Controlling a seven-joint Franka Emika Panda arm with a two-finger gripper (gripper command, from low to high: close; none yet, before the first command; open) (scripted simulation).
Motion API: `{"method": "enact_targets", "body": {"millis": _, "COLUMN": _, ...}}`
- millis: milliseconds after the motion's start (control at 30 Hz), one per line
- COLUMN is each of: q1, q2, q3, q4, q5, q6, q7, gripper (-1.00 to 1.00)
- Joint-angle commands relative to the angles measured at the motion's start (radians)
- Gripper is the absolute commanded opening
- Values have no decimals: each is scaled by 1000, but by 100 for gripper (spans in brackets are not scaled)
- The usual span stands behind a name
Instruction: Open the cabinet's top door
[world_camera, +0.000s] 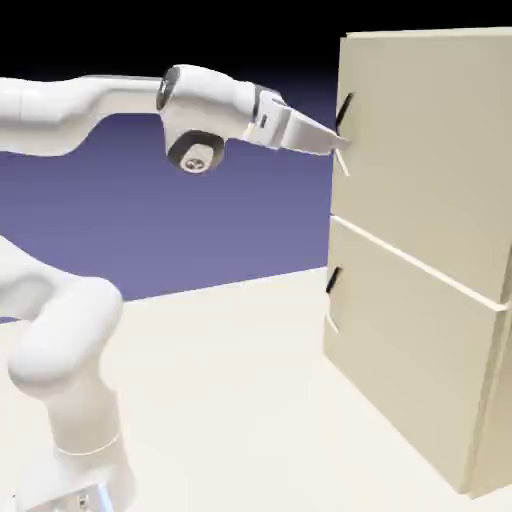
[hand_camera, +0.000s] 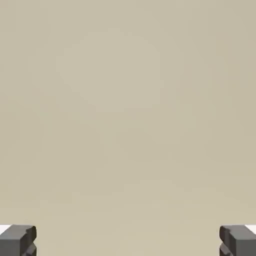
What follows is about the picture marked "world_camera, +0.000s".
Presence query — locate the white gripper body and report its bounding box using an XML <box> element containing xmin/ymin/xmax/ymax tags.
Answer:
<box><xmin>277</xmin><ymin>106</ymin><xmax>352</xmax><ymax>157</ymax></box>

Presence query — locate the dark curved door handle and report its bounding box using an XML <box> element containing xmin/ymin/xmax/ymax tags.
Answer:
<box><xmin>334</xmin><ymin>92</ymin><xmax>356</xmax><ymax>177</ymax></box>
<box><xmin>324</xmin><ymin>266</ymin><xmax>344</xmax><ymax>334</ymax></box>

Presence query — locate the beige cabinet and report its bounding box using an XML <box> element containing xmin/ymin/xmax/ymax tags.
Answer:
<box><xmin>322</xmin><ymin>26</ymin><xmax>512</xmax><ymax>500</ymax></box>

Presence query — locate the beige cabinet door with handled grip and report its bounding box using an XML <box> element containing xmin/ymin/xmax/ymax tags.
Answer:
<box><xmin>330</xmin><ymin>27</ymin><xmax>512</xmax><ymax>312</ymax></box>

